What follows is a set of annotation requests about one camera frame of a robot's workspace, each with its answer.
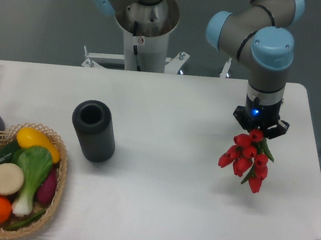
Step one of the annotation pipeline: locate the yellow squash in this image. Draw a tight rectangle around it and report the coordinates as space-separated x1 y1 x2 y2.
16 127 61 164

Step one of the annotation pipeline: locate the woven wicker basket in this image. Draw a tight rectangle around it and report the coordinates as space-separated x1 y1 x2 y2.
0 123 67 240

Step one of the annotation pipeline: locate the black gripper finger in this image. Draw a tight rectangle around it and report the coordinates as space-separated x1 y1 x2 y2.
233 106 251 130
265 119 289 139

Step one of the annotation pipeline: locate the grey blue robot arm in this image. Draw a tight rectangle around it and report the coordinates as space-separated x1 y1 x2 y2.
93 0 305 139

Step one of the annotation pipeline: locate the beige round disc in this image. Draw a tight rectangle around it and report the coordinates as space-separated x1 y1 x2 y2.
0 163 25 195

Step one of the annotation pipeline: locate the green bok choy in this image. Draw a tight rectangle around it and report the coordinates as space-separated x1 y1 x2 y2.
12 146 53 217

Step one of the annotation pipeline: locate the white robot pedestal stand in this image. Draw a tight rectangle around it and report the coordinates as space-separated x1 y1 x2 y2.
80 0 198 81

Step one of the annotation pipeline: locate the dark grey ribbed vase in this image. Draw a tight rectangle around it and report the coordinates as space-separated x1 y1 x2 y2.
72 100 116 163

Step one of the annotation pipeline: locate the green chili pepper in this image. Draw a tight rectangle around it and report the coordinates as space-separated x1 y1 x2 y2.
4 209 46 231

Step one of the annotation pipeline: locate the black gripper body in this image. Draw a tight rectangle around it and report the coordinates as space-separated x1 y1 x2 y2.
245 96 282 132

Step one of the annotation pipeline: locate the red tulip bouquet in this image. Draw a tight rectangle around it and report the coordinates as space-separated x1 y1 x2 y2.
217 129 274 194

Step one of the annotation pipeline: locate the purple sweet potato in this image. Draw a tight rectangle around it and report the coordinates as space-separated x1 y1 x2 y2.
36 167 58 205

